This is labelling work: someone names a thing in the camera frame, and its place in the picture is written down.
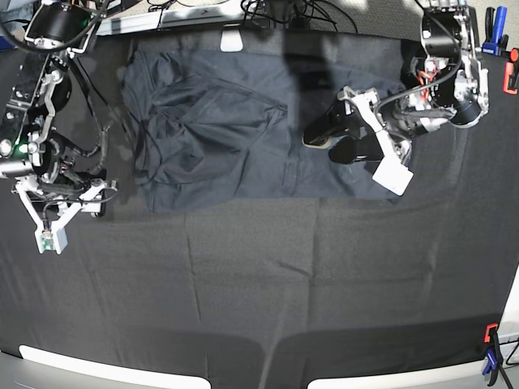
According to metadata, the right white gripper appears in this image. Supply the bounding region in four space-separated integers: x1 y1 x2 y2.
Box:
12 177 118 254

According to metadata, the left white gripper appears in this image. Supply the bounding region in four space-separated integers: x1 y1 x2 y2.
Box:
302 86 414 196

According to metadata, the dark navy t-shirt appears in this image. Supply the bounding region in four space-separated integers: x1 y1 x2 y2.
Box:
122 49 400 212

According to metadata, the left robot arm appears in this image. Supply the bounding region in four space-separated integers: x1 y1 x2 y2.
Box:
302 1 489 195

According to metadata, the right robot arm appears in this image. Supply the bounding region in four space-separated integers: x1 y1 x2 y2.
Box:
1 1 117 254

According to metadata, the white tab on cloth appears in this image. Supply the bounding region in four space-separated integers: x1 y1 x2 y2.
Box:
220 28 244 53

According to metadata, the red clamp right edge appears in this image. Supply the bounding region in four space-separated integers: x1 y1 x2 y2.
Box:
503 48 518 95

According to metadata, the blue clamp top right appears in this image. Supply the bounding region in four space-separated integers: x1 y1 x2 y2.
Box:
482 6 508 56

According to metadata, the black table cloth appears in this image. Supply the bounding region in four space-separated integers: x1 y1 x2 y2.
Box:
1 31 518 388

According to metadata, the red blue clamp bottom right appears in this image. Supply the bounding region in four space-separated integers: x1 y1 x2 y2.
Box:
482 323 513 389

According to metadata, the black cable bundle top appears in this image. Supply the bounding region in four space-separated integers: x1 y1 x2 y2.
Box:
240 0 359 33

